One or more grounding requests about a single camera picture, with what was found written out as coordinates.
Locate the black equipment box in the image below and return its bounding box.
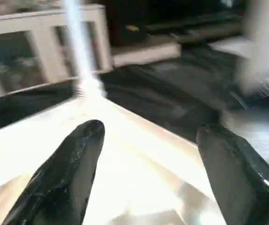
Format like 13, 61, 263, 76
109, 0, 163, 46

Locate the white drawer unit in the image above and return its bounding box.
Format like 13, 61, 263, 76
111, 42, 182, 68

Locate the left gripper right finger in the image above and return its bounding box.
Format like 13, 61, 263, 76
195, 124, 269, 225

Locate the white plastic table top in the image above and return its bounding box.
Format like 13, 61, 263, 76
0, 89, 229, 225

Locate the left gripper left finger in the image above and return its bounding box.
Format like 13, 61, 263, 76
1, 120, 106, 225

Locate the white glass door cabinet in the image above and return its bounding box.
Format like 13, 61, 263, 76
0, 5, 114, 101

